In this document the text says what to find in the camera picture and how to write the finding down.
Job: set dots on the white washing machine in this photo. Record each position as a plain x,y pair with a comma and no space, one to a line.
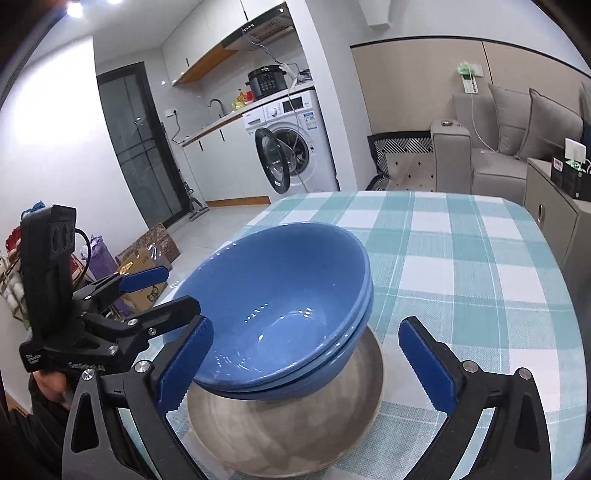
318,138

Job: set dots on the grey side cabinet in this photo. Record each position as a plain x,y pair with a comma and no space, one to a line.
554,217

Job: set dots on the white kitchen base cabinet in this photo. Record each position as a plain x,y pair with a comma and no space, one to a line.
226,161

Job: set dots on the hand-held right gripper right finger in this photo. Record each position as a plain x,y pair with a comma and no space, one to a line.
425,364

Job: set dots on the teal checked tablecloth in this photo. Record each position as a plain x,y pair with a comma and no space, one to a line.
461,258

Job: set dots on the white wall power strip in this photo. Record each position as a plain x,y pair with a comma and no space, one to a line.
471,83

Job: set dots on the grey sofa cushion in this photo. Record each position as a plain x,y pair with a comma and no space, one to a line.
549,124
508,120

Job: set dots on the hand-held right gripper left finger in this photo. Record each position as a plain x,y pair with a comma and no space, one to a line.
184,364

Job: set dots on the small colourful containers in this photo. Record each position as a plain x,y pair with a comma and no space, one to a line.
241,98

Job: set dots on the grey sofa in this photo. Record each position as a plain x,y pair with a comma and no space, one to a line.
450,157

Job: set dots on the person's left forearm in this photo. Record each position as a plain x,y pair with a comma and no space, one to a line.
37,438

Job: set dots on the black pressure cooker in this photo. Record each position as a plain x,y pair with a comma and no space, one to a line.
265,83

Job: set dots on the black framed glass door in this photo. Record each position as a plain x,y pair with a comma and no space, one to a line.
134,152

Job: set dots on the blue bowl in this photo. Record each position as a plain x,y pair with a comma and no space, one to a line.
277,286
351,332

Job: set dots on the purple bag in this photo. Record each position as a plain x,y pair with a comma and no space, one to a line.
99,263

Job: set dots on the black cardboard box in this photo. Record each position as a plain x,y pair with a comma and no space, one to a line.
570,182

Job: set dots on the brown cardboard box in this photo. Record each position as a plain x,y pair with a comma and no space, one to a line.
143,288

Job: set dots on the white wall cabinet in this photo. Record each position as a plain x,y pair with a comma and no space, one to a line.
203,27

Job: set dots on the person's left hand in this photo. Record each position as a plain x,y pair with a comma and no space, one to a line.
51,385

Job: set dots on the metal kitchen faucet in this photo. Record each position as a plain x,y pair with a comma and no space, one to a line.
217,100

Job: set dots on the cream plate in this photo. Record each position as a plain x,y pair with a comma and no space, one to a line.
277,429

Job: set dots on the patterned cardboard box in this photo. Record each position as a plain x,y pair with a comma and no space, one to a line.
152,244

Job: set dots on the kitchen range hood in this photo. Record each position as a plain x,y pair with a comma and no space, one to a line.
268,30

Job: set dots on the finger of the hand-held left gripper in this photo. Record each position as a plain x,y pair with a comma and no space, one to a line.
145,277
171,311

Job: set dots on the white box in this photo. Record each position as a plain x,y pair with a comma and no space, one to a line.
575,150

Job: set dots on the grey floor vacuum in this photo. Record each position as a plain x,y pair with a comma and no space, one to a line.
196,207

